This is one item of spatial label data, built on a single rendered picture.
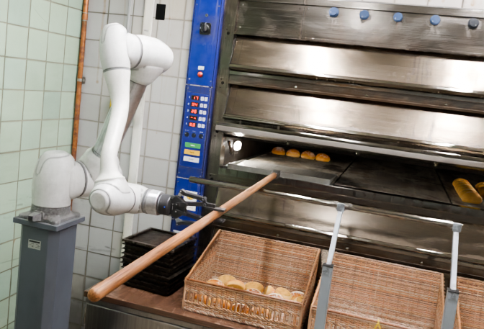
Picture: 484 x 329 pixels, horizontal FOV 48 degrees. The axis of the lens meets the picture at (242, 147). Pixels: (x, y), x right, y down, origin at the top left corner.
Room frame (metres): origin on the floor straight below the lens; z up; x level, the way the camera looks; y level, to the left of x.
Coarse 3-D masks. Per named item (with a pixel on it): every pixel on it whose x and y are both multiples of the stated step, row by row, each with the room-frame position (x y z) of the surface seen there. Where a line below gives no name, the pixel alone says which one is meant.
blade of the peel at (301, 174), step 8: (232, 168) 2.89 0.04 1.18; (240, 168) 2.88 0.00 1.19; (248, 168) 2.86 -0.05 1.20; (256, 168) 2.85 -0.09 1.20; (264, 168) 3.00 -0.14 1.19; (272, 168) 3.03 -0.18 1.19; (280, 168) 3.06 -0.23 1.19; (288, 168) 3.10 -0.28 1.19; (296, 168) 3.13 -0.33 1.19; (280, 176) 2.82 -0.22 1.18; (288, 176) 2.81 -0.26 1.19; (296, 176) 2.80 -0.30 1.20; (304, 176) 2.79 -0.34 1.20; (312, 176) 2.78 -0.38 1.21; (320, 176) 2.95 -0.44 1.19; (328, 176) 2.98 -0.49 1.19; (328, 184) 2.75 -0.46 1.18
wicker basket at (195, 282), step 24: (216, 240) 2.82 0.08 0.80; (240, 240) 2.81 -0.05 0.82; (264, 240) 2.79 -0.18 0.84; (216, 264) 2.81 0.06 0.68; (264, 264) 2.75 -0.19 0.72; (288, 264) 2.73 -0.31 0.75; (312, 264) 2.70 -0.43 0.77; (192, 288) 2.40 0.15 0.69; (216, 288) 2.37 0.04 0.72; (288, 288) 2.69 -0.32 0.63; (312, 288) 2.58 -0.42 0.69; (216, 312) 2.37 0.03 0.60; (240, 312) 2.34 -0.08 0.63; (264, 312) 2.31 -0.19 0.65; (288, 312) 2.28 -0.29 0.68
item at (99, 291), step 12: (264, 180) 2.51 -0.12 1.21; (252, 192) 2.28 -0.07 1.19; (228, 204) 1.97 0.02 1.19; (216, 216) 1.82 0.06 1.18; (192, 228) 1.62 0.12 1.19; (168, 240) 1.46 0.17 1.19; (180, 240) 1.51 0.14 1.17; (156, 252) 1.37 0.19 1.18; (168, 252) 1.44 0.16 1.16; (132, 264) 1.26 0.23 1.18; (144, 264) 1.29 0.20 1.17; (120, 276) 1.18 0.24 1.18; (132, 276) 1.23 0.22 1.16; (96, 288) 1.10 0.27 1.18; (108, 288) 1.13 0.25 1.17; (96, 300) 1.09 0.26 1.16
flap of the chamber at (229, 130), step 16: (224, 128) 2.75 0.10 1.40; (240, 128) 2.73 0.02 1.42; (304, 144) 2.75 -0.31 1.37; (320, 144) 2.61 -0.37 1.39; (336, 144) 2.59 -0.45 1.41; (352, 144) 2.58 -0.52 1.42; (416, 160) 2.57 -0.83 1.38; (432, 160) 2.47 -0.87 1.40; (448, 160) 2.46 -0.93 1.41; (464, 160) 2.44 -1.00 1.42
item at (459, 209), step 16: (240, 176) 2.87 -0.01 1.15; (256, 176) 2.85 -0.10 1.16; (336, 192) 2.73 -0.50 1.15; (352, 192) 2.71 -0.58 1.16; (368, 192) 2.69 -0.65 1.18; (384, 192) 2.72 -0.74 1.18; (432, 208) 2.60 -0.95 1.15; (448, 208) 2.59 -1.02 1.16; (464, 208) 2.57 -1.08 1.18; (480, 208) 2.59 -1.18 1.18
